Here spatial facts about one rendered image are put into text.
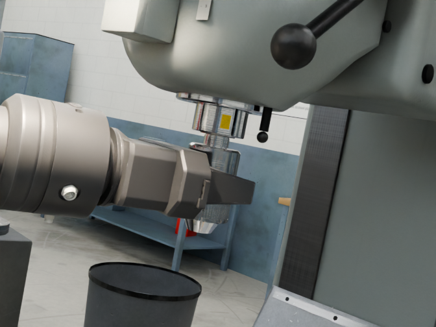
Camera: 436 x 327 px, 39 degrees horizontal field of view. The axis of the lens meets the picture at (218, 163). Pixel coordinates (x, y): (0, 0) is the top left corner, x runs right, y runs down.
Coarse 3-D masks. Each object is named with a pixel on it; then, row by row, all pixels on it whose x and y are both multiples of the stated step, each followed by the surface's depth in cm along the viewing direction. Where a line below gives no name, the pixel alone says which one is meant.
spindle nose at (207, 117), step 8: (200, 104) 53; (208, 104) 53; (200, 112) 53; (208, 112) 53; (216, 112) 52; (224, 112) 52; (232, 112) 53; (240, 112) 53; (248, 112) 54; (200, 120) 53; (208, 120) 53; (216, 120) 52; (232, 120) 53; (240, 120) 53; (192, 128) 54; (200, 128) 53; (208, 128) 53; (216, 128) 52; (232, 128) 53; (240, 128) 53; (232, 136) 53; (240, 136) 54
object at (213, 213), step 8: (208, 160) 53; (216, 160) 53; (216, 168) 53; (224, 168) 53; (232, 168) 54; (208, 208) 53; (216, 208) 53; (224, 208) 54; (200, 216) 53; (208, 216) 53; (216, 216) 53; (224, 216) 54
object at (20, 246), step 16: (0, 224) 81; (0, 240) 78; (16, 240) 80; (0, 256) 79; (16, 256) 80; (0, 272) 79; (16, 272) 80; (0, 288) 79; (16, 288) 81; (0, 304) 80; (16, 304) 81; (0, 320) 80; (16, 320) 81
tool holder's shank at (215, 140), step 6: (204, 132) 54; (204, 138) 54; (210, 138) 54; (216, 138) 54; (222, 138) 54; (228, 138) 55; (234, 138) 55; (204, 144) 54; (210, 144) 54; (216, 144) 54; (222, 144) 54; (228, 144) 55
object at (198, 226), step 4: (188, 220) 54; (192, 220) 54; (188, 224) 54; (192, 224) 54; (196, 224) 54; (200, 224) 54; (204, 224) 54; (208, 224) 54; (212, 224) 54; (216, 224) 55; (188, 228) 55; (192, 228) 54; (196, 228) 54; (200, 228) 54; (204, 228) 54; (208, 228) 54; (212, 228) 55; (200, 232) 54; (204, 232) 54; (208, 232) 55
